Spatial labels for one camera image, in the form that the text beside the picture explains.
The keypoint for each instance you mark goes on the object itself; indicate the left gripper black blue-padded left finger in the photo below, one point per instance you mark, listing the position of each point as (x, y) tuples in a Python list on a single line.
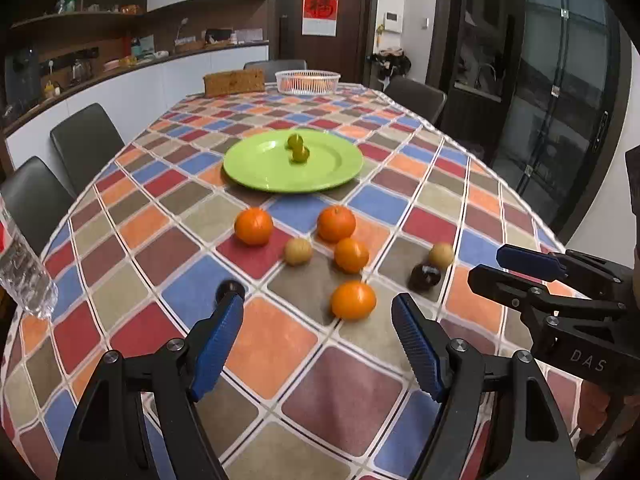
[(107, 438)]

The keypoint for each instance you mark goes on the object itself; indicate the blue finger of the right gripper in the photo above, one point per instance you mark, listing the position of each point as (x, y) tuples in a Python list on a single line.
[(592, 276)]

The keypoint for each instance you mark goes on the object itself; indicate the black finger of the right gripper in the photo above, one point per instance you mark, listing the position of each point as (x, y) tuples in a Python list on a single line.
[(519, 293)]

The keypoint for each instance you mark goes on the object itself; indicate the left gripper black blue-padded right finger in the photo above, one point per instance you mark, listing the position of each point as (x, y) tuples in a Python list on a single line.
[(527, 436)]

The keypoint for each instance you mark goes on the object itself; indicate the tan round fruit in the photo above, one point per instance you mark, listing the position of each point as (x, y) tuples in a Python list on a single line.
[(297, 251), (441, 256)]

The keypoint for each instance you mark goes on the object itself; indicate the dark plum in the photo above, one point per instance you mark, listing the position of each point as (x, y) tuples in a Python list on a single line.
[(229, 287), (424, 277)]

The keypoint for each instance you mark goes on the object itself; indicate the orange tangerine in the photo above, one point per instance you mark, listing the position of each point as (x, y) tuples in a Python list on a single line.
[(350, 255), (352, 301), (335, 223), (253, 227)]

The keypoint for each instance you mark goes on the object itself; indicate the white kitchen counter cabinet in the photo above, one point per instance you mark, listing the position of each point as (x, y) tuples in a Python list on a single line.
[(132, 99)]

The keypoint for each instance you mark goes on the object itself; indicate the glass sliding door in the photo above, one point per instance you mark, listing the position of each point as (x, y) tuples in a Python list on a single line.
[(574, 64)]

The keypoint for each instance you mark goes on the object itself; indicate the clear plastic water bottle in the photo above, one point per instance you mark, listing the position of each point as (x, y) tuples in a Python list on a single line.
[(23, 275)]

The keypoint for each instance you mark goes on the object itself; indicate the black chair right side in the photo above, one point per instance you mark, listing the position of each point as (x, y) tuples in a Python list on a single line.
[(421, 99)]

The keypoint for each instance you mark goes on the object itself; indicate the black chair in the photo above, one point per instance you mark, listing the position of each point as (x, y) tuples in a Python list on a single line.
[(421, 99), (86, 142), (36, 200)]

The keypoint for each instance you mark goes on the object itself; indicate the colourful checkered tablecloth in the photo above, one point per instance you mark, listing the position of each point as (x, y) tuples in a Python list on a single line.
[(304, 394)]

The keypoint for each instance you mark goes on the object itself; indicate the black chair near left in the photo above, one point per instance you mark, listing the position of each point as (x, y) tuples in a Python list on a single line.
[(36, 200)]

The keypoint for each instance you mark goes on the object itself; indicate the green small fruit front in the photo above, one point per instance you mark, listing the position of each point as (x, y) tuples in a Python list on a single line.
[(300, 154)]

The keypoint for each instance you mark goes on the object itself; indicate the green small fruit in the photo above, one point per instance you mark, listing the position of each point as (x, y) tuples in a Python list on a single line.
[(294, 142), (300, 154)]

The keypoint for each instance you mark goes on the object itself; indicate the green small fruit back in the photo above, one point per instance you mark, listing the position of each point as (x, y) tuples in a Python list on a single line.
[(294, 142)]

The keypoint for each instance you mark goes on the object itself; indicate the dark wooden door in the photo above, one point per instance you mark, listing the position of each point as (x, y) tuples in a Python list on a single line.
[(344, 54)]

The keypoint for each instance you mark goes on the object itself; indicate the green plate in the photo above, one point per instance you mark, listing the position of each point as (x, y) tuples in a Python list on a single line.
[(263, 162)]

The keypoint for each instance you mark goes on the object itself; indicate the black chair table end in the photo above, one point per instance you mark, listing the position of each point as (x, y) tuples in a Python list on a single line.
[(270, 68)]

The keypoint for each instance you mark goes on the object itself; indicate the red and white door poster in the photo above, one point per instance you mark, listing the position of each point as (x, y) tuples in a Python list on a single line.
[(319, 18)]

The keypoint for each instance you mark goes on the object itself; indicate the woven wicker box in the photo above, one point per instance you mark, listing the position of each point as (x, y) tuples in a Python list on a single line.
[(233, 82)]

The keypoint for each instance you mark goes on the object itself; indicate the white wall intercom panel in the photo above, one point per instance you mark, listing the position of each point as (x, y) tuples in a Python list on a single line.
[(392, 23)]

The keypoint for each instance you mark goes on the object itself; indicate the white wire fruit basket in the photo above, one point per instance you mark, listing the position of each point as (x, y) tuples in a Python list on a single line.
[(307, 82)]

